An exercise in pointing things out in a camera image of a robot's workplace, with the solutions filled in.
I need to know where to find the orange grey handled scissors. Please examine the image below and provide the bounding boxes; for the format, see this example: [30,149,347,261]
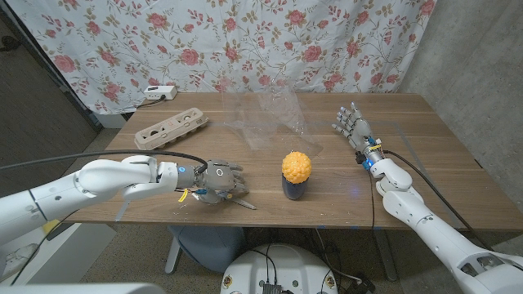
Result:
[220,191,257,211]

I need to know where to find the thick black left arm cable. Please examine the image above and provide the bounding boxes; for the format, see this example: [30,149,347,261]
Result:
[0,149,208,175]

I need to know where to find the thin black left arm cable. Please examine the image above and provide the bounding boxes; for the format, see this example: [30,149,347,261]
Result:
[10,210,81,287]

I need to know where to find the transparent cling film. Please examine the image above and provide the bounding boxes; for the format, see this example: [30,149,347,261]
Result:
[220,79,324,158]

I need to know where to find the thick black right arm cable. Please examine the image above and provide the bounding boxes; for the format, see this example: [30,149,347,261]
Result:
[382,149,491,250]

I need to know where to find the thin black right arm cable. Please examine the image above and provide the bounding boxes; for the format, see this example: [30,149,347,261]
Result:
[368,171,377,229]

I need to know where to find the white robot body rim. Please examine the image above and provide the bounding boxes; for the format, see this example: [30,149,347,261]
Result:
[0,283,167,294]

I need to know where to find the dark cup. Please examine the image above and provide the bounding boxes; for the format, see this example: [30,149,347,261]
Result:
[281,173,308,201]

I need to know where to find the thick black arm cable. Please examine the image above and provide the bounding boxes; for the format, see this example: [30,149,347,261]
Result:
[382,149,491,250]
[0,149,208,175]

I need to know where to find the white power strip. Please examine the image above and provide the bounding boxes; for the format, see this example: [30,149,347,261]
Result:
[143,85,178,101]

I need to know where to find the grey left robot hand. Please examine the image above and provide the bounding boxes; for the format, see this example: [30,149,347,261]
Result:
[194,158,250,206]

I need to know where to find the blue grey stool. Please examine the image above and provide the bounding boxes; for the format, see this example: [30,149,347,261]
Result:
[167,225,246,274]

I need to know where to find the beige egg carton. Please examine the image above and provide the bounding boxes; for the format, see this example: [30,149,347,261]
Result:
[134,107,210,151]

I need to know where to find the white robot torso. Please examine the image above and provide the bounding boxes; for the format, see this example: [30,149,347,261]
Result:
[220,243,339,294]

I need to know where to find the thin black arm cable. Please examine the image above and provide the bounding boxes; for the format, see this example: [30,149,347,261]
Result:
[10,210,81,287]
[368,171,377,229]

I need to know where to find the bumpy orange ball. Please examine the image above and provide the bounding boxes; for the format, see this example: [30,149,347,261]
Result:
[281,151,313,185]

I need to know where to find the white table leg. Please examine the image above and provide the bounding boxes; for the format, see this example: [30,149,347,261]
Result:
[164,235,181,274]

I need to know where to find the black power strip cord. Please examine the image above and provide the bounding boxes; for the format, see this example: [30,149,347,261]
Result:
[136,95,168,109]

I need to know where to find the white sneaker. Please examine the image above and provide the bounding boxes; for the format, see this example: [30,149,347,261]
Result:
[0,243,42,279]

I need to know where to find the yellow black foot pedal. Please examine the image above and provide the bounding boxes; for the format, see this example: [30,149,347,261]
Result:
[40,218,77,242]

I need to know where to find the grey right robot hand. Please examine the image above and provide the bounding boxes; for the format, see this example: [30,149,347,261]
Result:
[331,101,377,153]

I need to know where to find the white floor platform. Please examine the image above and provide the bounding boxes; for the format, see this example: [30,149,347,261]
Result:
[0,222,118,286]

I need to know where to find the grey table leg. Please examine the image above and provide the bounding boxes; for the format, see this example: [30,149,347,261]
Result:
[372,229,398,282]

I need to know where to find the floral rose curtain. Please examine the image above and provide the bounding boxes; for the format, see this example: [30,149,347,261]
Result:
[6,0,438,115]

